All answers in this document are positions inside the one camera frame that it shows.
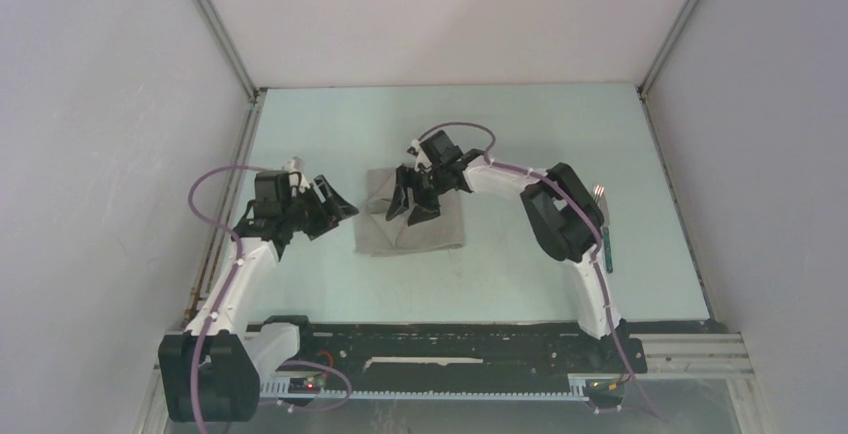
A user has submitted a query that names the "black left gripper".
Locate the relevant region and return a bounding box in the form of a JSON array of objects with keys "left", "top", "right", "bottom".
[{"left": 281, "top": 176, "right": 357, "bottom": 242}]

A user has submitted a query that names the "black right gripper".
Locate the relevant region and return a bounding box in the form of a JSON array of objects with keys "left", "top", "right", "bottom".
[{"left": 385, "top": 166, "right": 449, "bottom": 228}]

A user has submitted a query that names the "grey cloth napkin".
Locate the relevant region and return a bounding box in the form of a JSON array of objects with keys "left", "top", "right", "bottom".
[{"left": 354, "top": 168, "right": 466, "bottom": 257}]

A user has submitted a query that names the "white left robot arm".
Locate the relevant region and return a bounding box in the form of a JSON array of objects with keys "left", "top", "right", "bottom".
[{"left": 158, "top": 157, "right": 358, "bottom": 431}]

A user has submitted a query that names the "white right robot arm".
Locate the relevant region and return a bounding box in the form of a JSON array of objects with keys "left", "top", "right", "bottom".
[{"left": 386, "top": 126, "right": 622, "bottom": 372}]

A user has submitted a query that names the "left small circuit board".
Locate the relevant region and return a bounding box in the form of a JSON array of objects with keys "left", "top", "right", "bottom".
[{"left": 288, "top": 377, "right": 325, "bottom": 394}]

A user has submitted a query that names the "small circuit board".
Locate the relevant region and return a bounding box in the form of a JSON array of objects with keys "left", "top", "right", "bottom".
[
  {"left": 585, "top": 380, "right": 627, "bottom": 395},
  {"left": 288, "top": 377, "right": 325, "bottom": 394}
]

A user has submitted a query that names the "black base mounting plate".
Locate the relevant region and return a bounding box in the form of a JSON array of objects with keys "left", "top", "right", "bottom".
[{"left": 296, "top": 322, "right": 647, "bottom": 396}]

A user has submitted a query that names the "right small circuit board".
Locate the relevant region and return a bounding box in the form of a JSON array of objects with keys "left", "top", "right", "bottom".
[{"left": 585, "top": 380, "right": 627, "bottom": 395}]

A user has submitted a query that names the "fork with pink handle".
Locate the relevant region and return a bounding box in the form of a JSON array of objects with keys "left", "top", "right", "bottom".
[{"left": 592, "top": 184, "right": 605, "bottom": 207}]

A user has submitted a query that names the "white slotted cable duct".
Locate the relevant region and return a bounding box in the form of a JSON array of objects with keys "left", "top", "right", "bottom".
[{"left": 259, "top": 376, "right": 588, "bottom": 402}]

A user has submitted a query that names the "knife with teal handle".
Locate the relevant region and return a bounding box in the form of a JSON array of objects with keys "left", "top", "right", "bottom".
[{"left": 599, "top": 194, "right": 614, "bottom": 274}]

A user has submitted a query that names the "left aluminium frame post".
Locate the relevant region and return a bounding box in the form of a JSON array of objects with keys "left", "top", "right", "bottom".
[{"left": 192, "top": 0, "right": 259, "bottom": 102}]

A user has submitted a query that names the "aluminium frame post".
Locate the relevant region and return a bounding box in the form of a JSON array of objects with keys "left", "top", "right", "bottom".
[
  {"left": 192, "top": 0, "right": 259, "bottom": 102},
  {"left": 637, "top": 0, "right": 702, "bottom": 101}
]

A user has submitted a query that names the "right aluminium frame post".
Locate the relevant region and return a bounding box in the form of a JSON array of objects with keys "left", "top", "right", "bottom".
[{"left": 637, "top": 0, "right": 702, "bottom": 101}]

